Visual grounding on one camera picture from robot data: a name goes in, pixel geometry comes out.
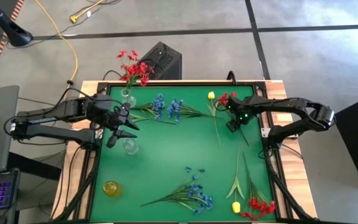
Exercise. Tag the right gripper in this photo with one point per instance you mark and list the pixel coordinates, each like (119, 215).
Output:
(242, 112)

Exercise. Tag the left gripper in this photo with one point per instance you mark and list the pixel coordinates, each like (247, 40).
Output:
(109, 116)

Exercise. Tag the red artificial flower bunch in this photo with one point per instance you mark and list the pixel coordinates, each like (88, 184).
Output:
(223, 99)
(256, 203)
(135, 70)

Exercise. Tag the blue artificial flower bunch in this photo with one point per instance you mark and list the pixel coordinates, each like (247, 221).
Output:
(194, 191)
(158, 105)
(174, 110)

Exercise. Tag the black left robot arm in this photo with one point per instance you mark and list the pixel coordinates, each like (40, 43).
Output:
(57, 110)

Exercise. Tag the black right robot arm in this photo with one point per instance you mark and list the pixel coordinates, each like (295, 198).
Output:
(291, 104)

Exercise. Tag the yellow glass vase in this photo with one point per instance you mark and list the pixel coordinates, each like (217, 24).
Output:
(111, 188)

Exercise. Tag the green table mat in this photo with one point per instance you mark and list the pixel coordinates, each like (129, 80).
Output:
(172, 149)

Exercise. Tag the black computer tower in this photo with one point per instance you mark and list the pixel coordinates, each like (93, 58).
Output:
(163, 60)

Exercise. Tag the grey cart top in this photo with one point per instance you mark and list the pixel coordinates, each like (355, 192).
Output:
(2, 133)

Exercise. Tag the black stand pole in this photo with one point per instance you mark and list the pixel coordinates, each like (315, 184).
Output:
(17, 35)

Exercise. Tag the black table frame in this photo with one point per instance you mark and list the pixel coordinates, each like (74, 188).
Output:
(182, 83)

